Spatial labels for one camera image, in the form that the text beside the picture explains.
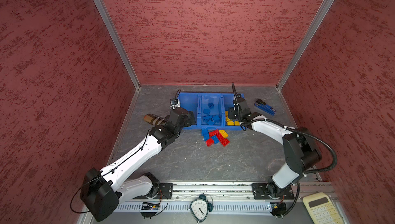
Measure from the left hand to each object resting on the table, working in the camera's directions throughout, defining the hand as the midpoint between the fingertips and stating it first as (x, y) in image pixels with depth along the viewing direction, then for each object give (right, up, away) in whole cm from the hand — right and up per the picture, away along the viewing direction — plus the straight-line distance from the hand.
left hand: (184, 117), depth 79 cm
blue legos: (+15, -4, +19) cm, 24 cm away
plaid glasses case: (-22, -4, +17) cm, 28 cm away
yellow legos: (+27, -5, +16) cm, 32 cm away
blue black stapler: (+52, +4, +25) cm, 58 cm away
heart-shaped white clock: (+8, -39, -13) cm, 42 cm away
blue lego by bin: (+11, -11, +12) cm, 20 cm away
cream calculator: (+64, -41, -11) cm, 77 cm away
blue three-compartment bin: (+16, +1, +27) cm, 31 cm away
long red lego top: (+23, -16, +10) cm, 30 cm away
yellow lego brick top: (+23, -12, +15) cm, 30 cm away
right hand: (+29, +1, +15) cm, 33 cm away
